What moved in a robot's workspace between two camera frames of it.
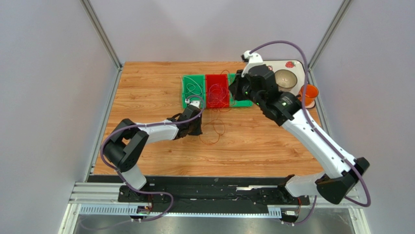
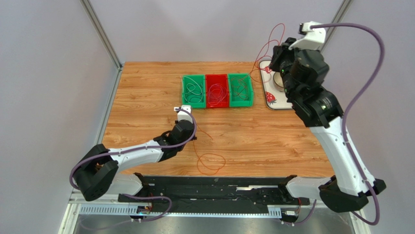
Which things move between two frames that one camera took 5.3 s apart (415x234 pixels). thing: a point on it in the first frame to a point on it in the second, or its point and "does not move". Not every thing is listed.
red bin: [216, 91] does not move
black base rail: [179, 194] does not move
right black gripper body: [236, 87] to [277, 55]
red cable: [211, 132] to [266, 44]
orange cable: [235, 101] to [218, 168]
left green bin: [193, 88] does not move
